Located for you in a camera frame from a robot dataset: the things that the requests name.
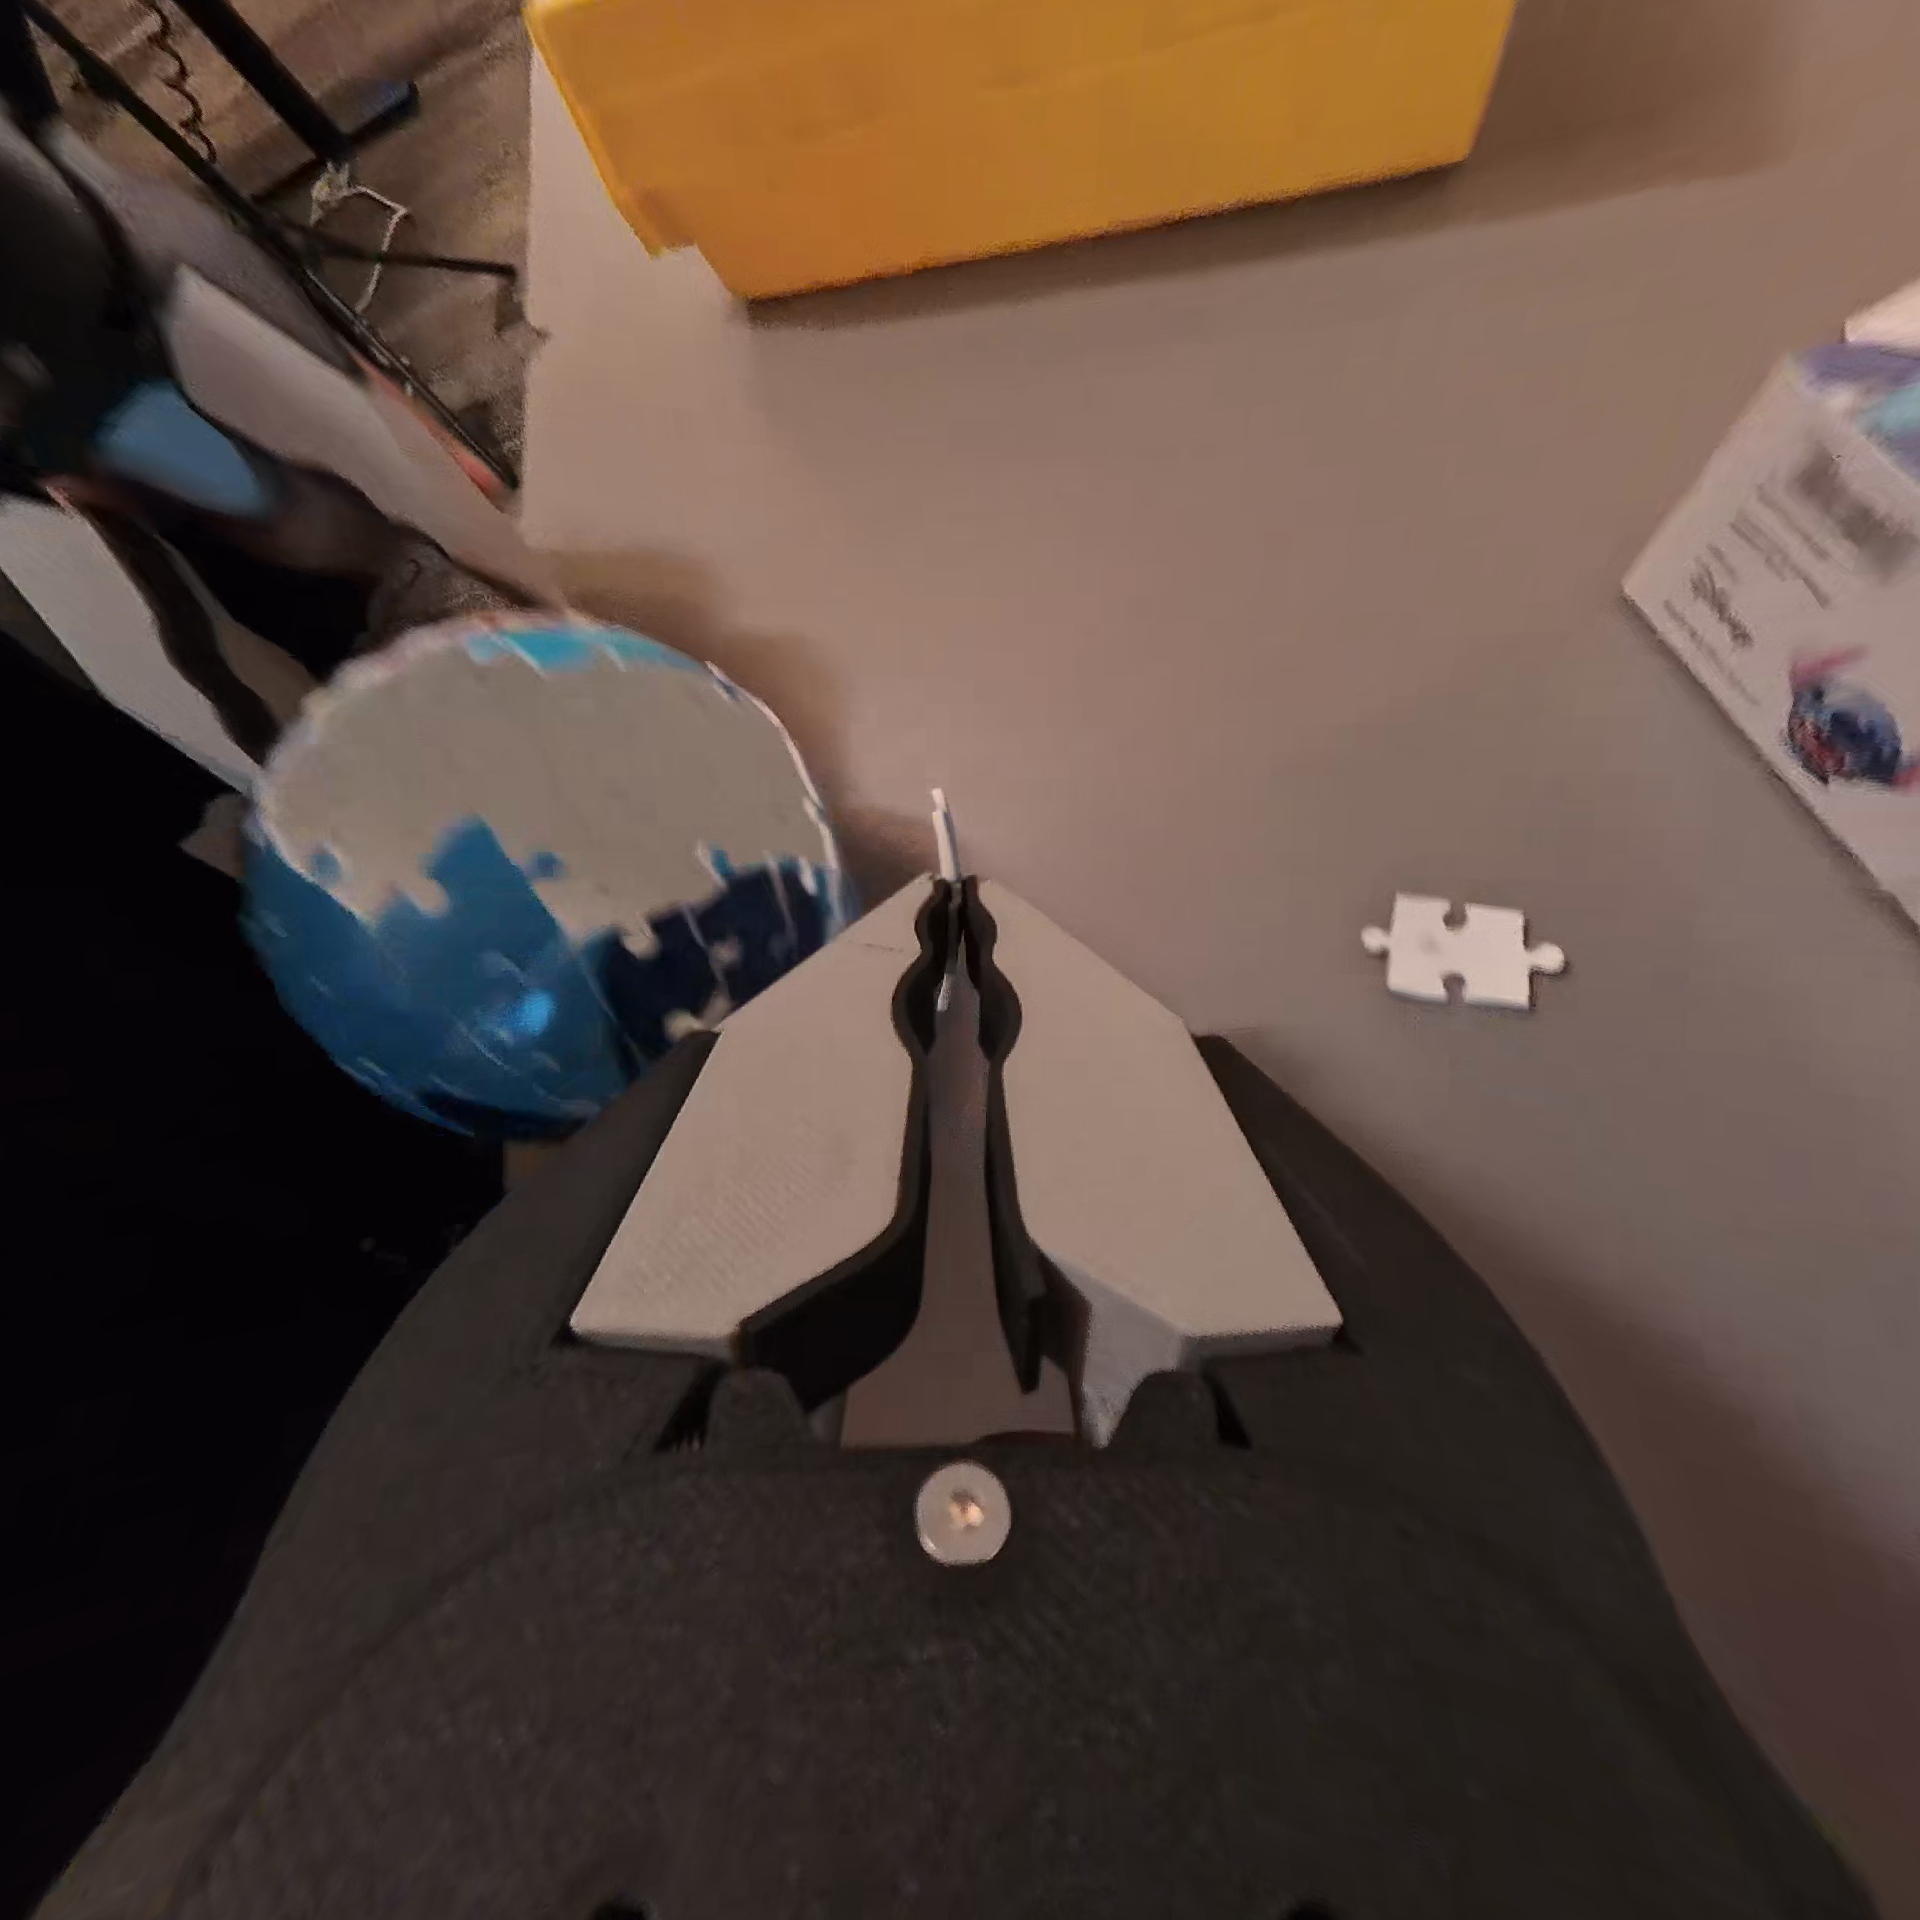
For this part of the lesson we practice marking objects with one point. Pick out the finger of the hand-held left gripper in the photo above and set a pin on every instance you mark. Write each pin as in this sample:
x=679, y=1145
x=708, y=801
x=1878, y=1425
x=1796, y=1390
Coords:
x=77, y=585
x=254, y=368

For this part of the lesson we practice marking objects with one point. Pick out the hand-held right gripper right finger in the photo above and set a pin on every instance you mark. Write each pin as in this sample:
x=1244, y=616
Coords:
x=1141, y=1185

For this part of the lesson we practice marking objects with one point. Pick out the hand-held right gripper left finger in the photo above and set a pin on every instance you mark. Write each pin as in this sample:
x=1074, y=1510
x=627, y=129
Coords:
x=781, y=1172

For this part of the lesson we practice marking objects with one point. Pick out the white puzzle piece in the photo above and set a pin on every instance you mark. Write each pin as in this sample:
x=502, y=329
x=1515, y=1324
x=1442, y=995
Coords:
x=946, y=839
x=1455, y=953

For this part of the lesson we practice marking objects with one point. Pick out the blue puzzle ball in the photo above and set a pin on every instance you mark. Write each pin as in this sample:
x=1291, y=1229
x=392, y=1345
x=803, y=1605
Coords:
x=494, y=750

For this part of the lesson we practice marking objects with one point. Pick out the printed cardboard puzzle box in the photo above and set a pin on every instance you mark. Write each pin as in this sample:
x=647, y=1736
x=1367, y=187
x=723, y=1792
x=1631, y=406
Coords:
x=1799, y=629

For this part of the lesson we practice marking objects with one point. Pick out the yellow plastic bin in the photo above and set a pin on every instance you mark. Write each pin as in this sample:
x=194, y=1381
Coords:
x=1050, y=136

